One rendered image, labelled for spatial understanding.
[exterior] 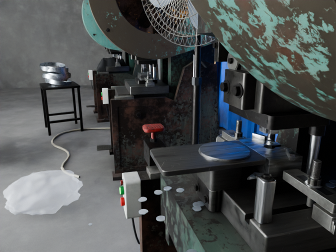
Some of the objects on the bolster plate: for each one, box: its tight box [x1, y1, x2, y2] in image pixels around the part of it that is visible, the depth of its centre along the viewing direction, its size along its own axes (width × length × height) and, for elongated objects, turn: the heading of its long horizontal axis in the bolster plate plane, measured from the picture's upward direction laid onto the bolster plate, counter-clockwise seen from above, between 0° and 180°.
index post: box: [253, 174, 276, 224], centre depth 56 cm, size 3×3×10 cm
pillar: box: [306, 135, 322, 176], centre depth 68 cm, size 2×2×14 cm
